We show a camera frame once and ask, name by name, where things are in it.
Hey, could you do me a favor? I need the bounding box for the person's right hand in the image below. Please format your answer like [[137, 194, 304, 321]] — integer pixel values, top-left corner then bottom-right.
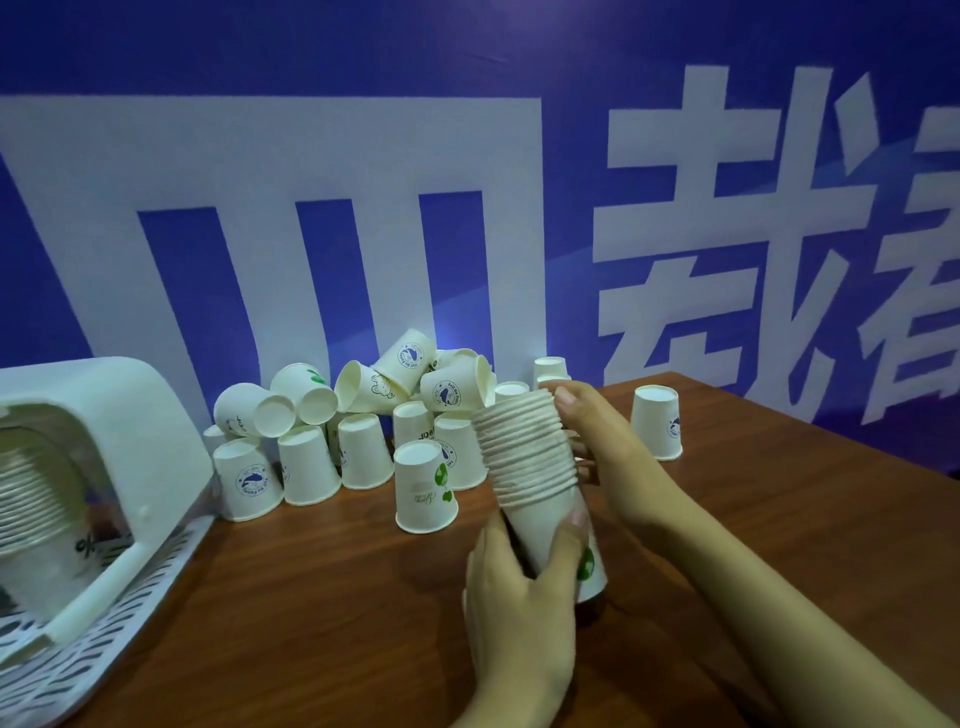
[[543, 380, 684, 528]]

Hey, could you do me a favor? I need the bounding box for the person's left hand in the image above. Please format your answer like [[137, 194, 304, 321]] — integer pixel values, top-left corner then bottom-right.
[[461, 509, 588, 706]]

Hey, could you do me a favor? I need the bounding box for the nested stack of paper cups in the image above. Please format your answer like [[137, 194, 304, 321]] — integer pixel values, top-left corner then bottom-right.
[[470, 387, 583, 513], [0, 442, 93, 558]]

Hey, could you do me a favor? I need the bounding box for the pile of paper cups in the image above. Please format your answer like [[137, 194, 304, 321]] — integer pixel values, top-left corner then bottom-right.
[[202, 327, 684, 535]]

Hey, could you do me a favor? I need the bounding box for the white plastic storage box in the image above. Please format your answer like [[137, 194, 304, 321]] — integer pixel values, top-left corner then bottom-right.
[[0, 357, 219, 728]]

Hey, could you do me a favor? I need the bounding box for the percent print white paper cup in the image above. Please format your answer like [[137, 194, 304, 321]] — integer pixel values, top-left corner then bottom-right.
[[0, 524, 114, 624]]

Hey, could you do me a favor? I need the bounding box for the person's right forearm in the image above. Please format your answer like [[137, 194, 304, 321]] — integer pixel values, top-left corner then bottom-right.
[[644, 479, 958, 728]]

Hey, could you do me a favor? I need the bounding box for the brown wooden table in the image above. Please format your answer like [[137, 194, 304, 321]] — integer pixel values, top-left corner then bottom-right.
[[67, 372, 960, 728]]

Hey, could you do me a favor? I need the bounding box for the white slotted drain tray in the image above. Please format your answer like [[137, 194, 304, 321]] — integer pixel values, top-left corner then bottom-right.
[[0, 517, 217, 728]]

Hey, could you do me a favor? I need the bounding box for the blue white backdrop banner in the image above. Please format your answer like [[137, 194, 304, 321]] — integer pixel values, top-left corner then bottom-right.
[[0, 0, 960, 474]]

